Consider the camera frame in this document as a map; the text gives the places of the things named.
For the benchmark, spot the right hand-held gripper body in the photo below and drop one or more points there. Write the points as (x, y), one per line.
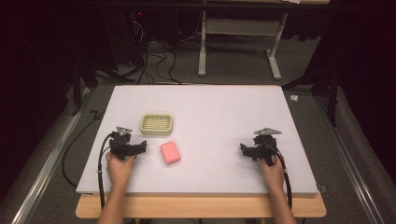
(264, 146)

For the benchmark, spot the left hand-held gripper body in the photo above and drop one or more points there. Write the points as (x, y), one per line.
(122, 146)

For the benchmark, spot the person's left hand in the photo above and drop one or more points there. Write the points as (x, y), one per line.
(119, 169)

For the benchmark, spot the person's right hand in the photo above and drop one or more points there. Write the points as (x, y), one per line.
(273, 175)

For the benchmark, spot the cream slotted soap dish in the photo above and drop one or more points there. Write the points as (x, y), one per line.
(156, 124)

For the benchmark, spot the pink soap bar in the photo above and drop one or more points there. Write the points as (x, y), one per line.
(170, 152)

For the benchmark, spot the white table mat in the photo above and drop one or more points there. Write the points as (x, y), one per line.
(211, 118)

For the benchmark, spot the small white floor scrap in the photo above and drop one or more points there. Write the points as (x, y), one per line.
(294, 98)

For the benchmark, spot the grey table clamp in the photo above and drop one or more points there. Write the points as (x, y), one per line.
(322, 188)

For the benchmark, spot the wooden table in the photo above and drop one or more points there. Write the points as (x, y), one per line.
(199, 207)

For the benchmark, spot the black metal stand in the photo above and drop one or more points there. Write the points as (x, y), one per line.
(81, 84)
(327, 87)

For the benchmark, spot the aluminium rail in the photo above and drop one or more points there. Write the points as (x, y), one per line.
(351, 161)
(46, 168)

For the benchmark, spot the white metal desk frame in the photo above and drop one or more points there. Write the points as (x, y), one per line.
(239, 26)

